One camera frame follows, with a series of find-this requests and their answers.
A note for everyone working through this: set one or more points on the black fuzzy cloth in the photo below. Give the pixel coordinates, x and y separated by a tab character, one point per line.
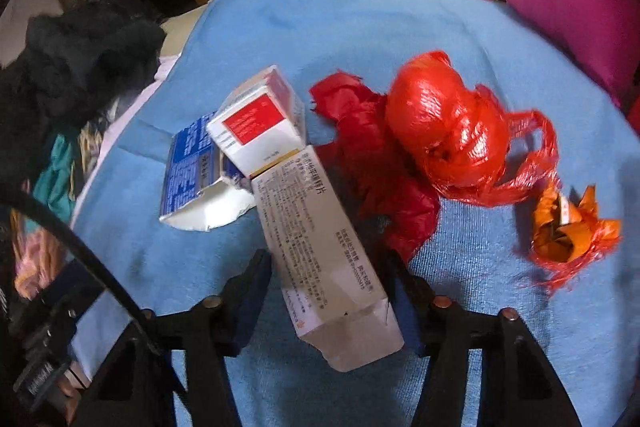
65	67

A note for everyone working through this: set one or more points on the long white printed carton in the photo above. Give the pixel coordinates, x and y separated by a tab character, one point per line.
310	247

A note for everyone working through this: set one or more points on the pile of colourful clothes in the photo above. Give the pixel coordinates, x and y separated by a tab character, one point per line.
55	177

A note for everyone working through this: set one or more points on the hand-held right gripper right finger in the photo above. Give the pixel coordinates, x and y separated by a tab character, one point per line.
417	307

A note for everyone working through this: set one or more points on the knotted red plastic bag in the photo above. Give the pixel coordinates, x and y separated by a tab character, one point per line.
440	117

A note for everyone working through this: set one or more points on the white carton with red label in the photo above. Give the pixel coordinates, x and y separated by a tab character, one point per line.
255	117

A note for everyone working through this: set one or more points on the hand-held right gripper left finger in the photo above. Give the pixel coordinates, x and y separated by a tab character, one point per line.
249	304

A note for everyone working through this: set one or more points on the orange foil wrapper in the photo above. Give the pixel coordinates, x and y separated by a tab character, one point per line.
555	232

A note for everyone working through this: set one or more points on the blue and white carton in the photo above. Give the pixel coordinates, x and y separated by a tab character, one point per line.
190	172

